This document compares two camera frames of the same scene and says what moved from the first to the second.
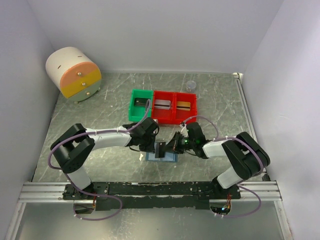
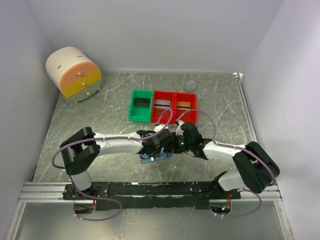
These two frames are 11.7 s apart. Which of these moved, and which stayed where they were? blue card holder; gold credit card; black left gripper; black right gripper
Moved: black left gripper; blue card holder
Stayed: gold credit card; black right gripper
